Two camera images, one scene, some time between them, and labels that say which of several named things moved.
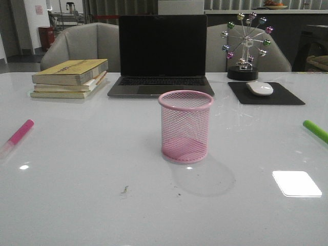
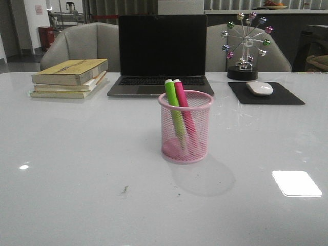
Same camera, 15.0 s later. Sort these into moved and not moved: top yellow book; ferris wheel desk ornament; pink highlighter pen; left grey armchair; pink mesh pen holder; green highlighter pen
Moved: green highlighter pen; pink highlighter pen
Not moved: ferris wheel desk ornament; left grey armchair; top yellow book; pink mesh pen holder
